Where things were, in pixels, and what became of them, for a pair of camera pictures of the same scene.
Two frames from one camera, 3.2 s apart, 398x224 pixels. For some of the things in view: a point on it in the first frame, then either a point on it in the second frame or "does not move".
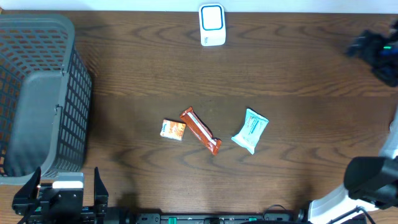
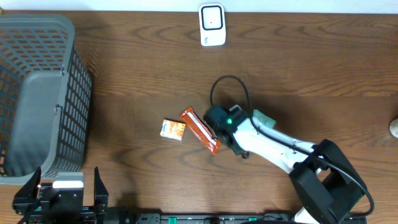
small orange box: x=173 y=129 does not move
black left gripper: x=100 y=200 does not move
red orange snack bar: x=211 y=142 does not move
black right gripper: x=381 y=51 to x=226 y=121
